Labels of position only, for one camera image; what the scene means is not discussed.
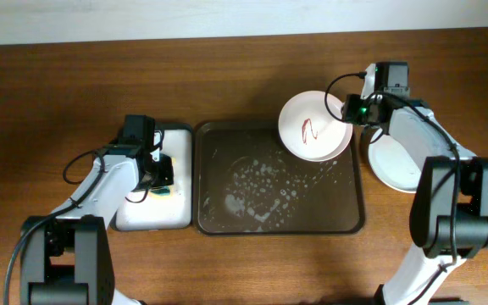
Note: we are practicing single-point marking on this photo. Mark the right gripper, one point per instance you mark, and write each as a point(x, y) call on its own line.
point(351, 104)

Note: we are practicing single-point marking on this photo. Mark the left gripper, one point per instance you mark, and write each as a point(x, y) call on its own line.
point(167, 178)

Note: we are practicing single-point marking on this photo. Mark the green yellow sponge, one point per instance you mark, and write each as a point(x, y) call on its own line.
point(163, 188)

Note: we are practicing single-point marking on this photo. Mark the pale green plate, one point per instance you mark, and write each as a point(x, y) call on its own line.
point(389, 161)

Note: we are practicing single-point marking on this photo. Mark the pink plate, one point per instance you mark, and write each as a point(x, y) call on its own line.
point(307, 129)

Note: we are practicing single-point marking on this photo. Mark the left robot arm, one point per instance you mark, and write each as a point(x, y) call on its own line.
point(65, 256)

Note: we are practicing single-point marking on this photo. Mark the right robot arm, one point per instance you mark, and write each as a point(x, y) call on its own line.
point(449, 217)

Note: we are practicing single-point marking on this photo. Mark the small black soapy tray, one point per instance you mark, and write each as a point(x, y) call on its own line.
point(143, 210)

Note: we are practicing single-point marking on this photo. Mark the large brown tray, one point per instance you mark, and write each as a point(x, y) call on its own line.
point(247, 183)

